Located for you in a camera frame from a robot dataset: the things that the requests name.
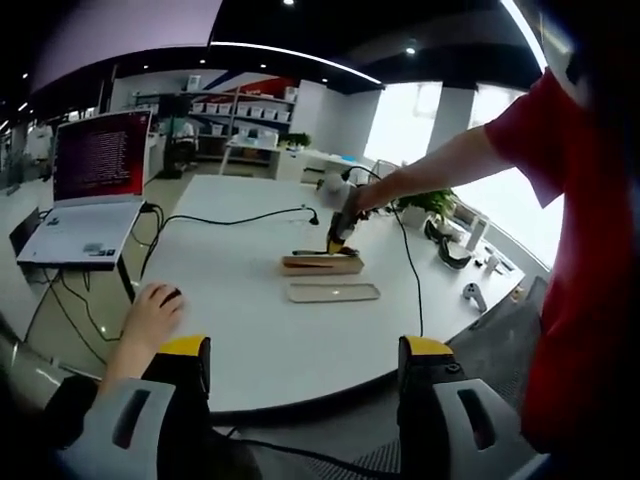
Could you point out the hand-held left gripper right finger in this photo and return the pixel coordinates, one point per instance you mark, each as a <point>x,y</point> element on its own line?
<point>425,415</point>

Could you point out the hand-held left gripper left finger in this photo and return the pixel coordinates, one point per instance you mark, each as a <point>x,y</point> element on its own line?
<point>185,410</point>

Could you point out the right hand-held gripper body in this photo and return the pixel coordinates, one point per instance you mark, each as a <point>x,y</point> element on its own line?
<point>342,205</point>

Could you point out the wooden spoon utensil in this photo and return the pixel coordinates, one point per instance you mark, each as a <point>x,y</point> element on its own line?
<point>352,251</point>

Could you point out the tan cutlery case base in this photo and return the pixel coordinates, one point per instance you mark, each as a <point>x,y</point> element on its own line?
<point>320,272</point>

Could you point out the grey cutlery case lid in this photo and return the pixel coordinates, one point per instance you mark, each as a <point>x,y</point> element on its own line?
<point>332,293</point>

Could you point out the person's right hand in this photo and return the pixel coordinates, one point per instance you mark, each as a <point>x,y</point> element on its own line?
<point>365,202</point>

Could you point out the blue flat item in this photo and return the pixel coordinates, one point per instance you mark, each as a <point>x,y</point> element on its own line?
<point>348,159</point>

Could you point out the white office desk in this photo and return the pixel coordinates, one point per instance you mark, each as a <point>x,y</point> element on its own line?
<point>300,160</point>

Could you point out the small green plant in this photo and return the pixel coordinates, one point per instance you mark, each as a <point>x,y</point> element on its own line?
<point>296,140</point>

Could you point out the green potted plant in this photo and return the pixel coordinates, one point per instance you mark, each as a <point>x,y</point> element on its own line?
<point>430,202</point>

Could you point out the bright window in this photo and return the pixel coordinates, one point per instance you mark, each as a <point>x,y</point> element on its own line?
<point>400,125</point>
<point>505,210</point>

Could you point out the black headset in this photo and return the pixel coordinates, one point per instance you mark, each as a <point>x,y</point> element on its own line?
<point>452,252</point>

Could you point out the black computer mouse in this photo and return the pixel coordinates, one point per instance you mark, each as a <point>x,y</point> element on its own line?
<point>172,296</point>

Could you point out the white upright box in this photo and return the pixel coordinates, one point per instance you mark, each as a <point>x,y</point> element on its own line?
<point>477,230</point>

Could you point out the white hand controller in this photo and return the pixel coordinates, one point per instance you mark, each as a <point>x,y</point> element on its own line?
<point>475,295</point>

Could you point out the shelf with white bins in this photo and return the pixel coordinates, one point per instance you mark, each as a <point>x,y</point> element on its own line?
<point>245,107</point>

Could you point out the laptop stand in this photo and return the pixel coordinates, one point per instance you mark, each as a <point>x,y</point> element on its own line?
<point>127,282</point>

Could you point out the long ceiling light strip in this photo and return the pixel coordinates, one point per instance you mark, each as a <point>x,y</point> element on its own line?
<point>526,30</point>
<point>280,48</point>

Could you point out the white laptop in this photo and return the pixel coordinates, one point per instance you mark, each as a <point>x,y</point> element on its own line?
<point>85,235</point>

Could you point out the person in red shirt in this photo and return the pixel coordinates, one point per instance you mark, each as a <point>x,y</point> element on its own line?
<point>590,250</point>

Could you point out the dark flat screen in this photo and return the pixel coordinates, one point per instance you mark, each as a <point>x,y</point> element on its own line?
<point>24,232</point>

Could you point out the white worn device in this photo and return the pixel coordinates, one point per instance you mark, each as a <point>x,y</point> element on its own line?
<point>557,50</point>

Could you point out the large white display screen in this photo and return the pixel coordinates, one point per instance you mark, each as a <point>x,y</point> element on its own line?
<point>125,30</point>

